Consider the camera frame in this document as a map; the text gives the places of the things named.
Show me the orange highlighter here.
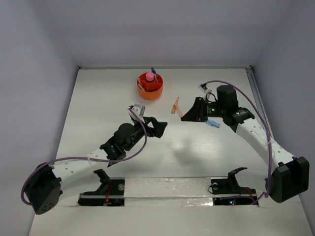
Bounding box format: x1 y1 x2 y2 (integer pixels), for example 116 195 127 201
171 97 183 118

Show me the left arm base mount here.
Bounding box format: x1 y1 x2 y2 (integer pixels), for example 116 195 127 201
78 169 125 207

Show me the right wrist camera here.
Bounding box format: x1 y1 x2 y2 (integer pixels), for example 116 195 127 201
198 83 212 95

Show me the orange round organizer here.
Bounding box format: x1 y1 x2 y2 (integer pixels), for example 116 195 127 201
137 73 163 100

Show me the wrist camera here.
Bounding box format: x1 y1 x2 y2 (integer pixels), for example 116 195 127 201
128 104 146 121
198 83 212 95

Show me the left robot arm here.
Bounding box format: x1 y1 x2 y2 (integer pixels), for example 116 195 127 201
20 117 168 215

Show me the pink glue stick tube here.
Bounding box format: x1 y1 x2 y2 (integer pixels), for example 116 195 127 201
145 72 155 83

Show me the aluminium side rail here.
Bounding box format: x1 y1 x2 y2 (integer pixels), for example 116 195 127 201
246 65 274 138

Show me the clear blue-capped glue bottle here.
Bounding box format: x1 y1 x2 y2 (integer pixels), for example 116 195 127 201
151 67 157 79

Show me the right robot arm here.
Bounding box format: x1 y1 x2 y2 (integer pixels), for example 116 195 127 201
181 82 310 203

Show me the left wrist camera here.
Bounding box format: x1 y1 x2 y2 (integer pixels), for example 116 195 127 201
128 104 146 121

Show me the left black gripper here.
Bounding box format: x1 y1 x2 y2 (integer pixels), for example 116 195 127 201
124 116 166 151

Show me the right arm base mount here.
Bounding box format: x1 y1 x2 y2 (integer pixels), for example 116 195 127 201
207 167 258 206

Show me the blue highlighter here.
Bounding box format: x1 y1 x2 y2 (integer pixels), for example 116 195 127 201
205 119 221 128

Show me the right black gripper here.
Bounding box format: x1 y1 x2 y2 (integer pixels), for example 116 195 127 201
181 97 226 122

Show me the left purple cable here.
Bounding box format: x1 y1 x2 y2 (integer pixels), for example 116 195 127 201
21 108 148 206

